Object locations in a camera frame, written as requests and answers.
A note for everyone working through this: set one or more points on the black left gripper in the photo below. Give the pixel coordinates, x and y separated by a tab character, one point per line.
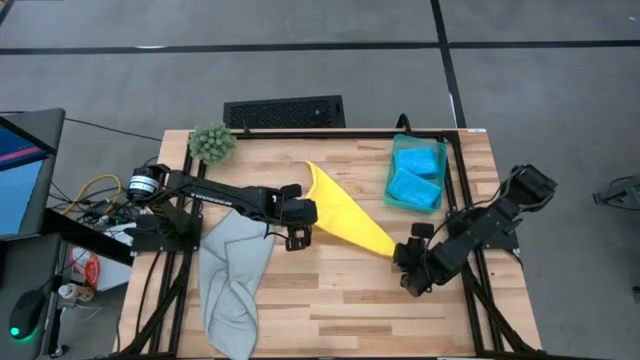
300	212

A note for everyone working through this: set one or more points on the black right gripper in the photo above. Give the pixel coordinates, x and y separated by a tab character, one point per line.
422	265

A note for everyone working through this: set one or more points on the yellow microfiber towel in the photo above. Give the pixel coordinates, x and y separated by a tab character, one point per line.
345	215

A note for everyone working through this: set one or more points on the blue microfiber towel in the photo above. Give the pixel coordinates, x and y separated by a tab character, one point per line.
416	161
414	189

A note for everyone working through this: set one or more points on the grey microfiber towel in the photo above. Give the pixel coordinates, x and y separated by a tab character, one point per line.
230	300

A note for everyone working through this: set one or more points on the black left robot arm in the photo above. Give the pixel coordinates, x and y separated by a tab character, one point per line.
215	195

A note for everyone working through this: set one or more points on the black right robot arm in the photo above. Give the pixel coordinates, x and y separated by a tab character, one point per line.
495	220

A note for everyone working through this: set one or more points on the black rounded box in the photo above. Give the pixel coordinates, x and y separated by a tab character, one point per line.
422	230
291	190

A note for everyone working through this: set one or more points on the green potted plant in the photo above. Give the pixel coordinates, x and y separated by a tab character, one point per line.
212	144

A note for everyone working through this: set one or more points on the teal translucent plastic bin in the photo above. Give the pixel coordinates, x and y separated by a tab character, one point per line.
410	140

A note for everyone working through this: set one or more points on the white box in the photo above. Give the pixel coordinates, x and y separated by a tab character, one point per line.
115	272

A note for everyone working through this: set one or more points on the red white package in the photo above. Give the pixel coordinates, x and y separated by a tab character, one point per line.
90	270

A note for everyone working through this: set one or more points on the beige tape roll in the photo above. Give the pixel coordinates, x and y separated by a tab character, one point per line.
70	292

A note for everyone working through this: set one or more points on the dark grey desk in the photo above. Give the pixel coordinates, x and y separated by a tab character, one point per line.
30	265

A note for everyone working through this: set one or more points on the computer monitor blue screen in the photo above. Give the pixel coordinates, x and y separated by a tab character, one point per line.
22	175

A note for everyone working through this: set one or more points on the black computer mouse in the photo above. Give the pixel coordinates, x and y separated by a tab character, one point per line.
26	315

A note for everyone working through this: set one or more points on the black clamp mount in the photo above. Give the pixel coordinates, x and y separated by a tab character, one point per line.
404	122

